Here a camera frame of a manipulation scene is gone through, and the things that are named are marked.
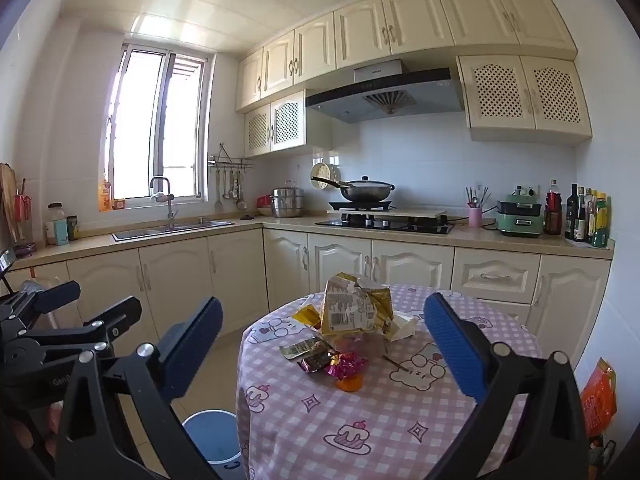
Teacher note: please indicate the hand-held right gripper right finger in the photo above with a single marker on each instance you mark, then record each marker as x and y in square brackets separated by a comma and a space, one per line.
[455, 345]

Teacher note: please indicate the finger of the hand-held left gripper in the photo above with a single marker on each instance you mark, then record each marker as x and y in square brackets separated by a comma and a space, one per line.
[117, 312]
[57, 292]

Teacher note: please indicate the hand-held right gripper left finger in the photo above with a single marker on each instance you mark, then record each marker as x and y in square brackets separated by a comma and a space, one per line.
[192, 345]

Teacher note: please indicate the white paper packaging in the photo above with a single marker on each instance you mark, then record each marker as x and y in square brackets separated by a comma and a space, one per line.
[402, 327]

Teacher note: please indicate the wooden skewer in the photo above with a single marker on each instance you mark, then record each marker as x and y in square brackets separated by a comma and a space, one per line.
[396, 363]

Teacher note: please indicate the blue plastic trash bin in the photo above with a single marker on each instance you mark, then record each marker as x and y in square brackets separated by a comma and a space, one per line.
[215, 440]

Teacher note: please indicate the magenta foil wrapper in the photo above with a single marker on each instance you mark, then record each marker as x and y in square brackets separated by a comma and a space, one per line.
[345, 364]

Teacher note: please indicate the large yellow snack bag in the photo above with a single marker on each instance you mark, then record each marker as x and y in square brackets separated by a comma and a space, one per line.
[350, 305]

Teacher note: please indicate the orange tangerine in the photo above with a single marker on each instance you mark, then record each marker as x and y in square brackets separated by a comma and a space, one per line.
[349, 382]

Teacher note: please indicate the small yellow wrapper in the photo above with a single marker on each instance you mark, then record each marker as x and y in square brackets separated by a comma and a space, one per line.
[307, 316]

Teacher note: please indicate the dark red snack wrapper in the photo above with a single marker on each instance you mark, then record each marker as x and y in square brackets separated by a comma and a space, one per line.
[314, 363]

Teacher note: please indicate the person's left hand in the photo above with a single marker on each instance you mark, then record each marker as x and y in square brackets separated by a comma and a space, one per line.
[30, 435]

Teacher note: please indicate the purple utensil stand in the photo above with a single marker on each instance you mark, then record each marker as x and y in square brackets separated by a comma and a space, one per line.
[25, 250]

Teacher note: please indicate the teal box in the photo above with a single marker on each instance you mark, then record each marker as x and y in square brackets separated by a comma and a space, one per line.
[61, 232]

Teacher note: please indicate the small green can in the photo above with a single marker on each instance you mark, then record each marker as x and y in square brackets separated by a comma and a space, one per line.
[72, 227]

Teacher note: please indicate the clear jar white lid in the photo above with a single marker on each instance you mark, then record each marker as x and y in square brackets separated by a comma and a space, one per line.
[52, 212]

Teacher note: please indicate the red kitchen utensil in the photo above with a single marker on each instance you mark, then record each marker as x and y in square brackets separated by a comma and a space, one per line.
[21, 207]

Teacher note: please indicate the steel kitchen sink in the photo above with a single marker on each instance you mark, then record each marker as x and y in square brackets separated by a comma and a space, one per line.
[165, 229]

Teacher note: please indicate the wooden cutting board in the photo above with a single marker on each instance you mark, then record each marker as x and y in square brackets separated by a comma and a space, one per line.
[7, 200]

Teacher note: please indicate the orange bottle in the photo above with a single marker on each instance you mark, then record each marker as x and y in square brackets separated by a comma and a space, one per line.
[104, 197]

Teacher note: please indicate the small orange holder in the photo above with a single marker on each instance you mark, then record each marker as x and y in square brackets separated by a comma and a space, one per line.
[118, 204]

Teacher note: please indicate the steel kitchen faucet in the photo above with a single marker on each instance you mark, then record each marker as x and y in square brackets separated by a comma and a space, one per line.
[169, 200]

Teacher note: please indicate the pink checkered tablecloth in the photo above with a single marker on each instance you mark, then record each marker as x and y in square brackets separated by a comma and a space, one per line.
[360, 430]

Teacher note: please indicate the pink chopstick holder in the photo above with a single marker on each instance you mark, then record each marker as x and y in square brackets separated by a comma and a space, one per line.
[475, 217]

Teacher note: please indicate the black gas stove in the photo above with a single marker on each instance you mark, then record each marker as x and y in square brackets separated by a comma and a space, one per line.
[400, 227]

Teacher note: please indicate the cream kitchen base cabinets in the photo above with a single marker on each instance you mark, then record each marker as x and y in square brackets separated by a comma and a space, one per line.
[340, 265]

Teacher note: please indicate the green electric cooker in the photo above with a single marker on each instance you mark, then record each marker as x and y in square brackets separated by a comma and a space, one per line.
[519, 217]

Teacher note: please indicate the bundle of chopsticks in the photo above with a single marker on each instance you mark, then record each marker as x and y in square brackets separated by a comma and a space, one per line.
[476, 197]

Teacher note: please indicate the hanging metal ladle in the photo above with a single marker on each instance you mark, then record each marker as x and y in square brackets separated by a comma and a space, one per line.
[227, 192]
[234, 194]
[241, 202]

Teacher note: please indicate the orange plastic bag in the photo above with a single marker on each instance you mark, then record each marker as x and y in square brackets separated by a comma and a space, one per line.
[597, 400]

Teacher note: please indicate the red bowl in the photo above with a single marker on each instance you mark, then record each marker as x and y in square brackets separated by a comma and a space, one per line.
[263, 201]

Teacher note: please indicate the dark bottle red cap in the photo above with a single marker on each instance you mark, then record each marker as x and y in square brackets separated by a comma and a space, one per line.
[552, 210]

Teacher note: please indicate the steel steamer pot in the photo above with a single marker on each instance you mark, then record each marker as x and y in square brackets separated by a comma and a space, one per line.
[286, 202]

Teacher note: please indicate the dark glass bottle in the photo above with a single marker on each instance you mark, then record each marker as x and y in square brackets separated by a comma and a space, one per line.
[571, 215]
[581, 217]

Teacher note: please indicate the wok with lid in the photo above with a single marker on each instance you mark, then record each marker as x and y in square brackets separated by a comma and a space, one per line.
[365, 190]

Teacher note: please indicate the slim brown bottle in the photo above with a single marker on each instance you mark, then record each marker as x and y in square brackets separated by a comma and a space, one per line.
[590, 215]

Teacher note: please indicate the kitchen window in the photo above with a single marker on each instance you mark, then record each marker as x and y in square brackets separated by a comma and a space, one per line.
[150, 125]

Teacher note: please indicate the green plastic bottle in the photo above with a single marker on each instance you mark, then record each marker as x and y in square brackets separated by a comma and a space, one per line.
[601, 222]

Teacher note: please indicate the cream round strainer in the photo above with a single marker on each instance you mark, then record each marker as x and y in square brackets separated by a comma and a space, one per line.
[322, 170]

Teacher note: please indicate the cream lattice door cabinet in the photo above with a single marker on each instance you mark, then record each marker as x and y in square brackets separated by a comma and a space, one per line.
[280, 122]
[520, 95]

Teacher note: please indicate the grey range hood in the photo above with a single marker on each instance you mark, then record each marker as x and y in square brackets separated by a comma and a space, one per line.
[390, 97]

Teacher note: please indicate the metal wall utensil rack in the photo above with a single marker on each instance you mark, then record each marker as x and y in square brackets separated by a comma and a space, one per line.
[230, 161]

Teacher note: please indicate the cream upper wall cabinets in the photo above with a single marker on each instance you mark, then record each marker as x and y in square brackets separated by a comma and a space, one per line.
[410, 20]

